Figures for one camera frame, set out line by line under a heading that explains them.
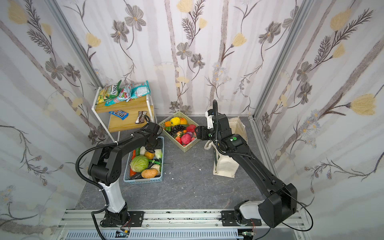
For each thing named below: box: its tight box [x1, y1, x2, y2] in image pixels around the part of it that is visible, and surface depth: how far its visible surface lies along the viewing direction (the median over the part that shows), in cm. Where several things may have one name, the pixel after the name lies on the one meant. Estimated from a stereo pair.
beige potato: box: [141, 168, 159, 179], surface depth 80 cm
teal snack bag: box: [130, 80, 151, 99], surface depth 84 cm
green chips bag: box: [97, 79, 122, 104], surface depth 81 cm
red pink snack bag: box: [104, 81, 134, 107], surface depth 81 cm
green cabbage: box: [130, 155, 149, 173], surface depth 81 cm
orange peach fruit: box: [180, 117, 188, 125], surface depth 111 cm
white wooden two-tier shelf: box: [91, 87, 158, 143], surface depth 93 cm
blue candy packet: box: [108, 110, 129, 120], surface depth 100 cm
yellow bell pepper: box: [170, 117, 181, 126], surface depth 106 cm
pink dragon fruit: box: [181, 133, 192, 145], surface depth 100 cm
